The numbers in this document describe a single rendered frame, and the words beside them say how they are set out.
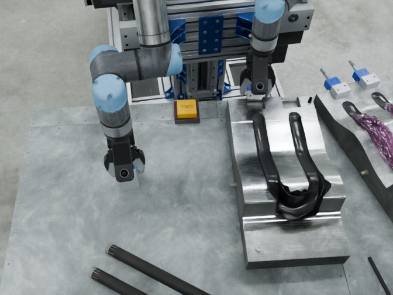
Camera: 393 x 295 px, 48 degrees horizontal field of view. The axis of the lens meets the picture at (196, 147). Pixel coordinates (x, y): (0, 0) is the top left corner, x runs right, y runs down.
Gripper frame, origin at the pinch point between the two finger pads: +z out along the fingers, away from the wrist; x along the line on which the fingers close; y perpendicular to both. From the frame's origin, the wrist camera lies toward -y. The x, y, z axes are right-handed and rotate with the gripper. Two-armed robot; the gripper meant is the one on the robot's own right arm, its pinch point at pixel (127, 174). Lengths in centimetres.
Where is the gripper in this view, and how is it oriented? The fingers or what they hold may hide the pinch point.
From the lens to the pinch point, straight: 126.7
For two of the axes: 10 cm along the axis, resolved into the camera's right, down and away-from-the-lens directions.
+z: -0.1, 5.5, 8.3
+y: -2.0, -8.2, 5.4
